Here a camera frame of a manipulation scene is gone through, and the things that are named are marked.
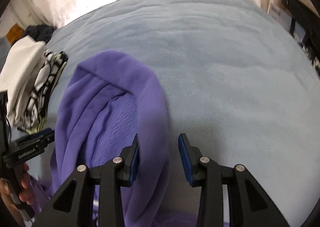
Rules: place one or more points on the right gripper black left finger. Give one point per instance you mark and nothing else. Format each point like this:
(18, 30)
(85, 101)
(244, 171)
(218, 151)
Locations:
(72, 204)

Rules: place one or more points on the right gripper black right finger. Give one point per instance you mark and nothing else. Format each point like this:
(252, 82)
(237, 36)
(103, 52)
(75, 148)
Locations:
(249, 204)

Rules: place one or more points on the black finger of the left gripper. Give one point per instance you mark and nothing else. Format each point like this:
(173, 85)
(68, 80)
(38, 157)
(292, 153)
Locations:
(42, 139)

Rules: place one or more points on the purple hoodie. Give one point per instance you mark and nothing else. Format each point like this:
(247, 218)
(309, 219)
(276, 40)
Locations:
(111, 100)

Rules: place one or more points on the person's left hand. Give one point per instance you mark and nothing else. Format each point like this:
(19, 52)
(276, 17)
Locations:
(17, 196)

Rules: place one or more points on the white folded garment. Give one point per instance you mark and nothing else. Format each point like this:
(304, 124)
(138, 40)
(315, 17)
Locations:
(23, 63)

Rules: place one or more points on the black and white patterned garment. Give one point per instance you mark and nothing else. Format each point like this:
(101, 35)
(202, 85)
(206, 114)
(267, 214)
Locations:
(36, 113)

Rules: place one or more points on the light blue bed blanket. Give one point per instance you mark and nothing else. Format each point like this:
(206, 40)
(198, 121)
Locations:
(236, 83)

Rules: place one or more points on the black white patterned cloth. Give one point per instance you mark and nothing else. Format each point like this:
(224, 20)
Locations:
(311, 53)

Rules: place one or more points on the white labelled box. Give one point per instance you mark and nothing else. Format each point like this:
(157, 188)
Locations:
(280, 16)

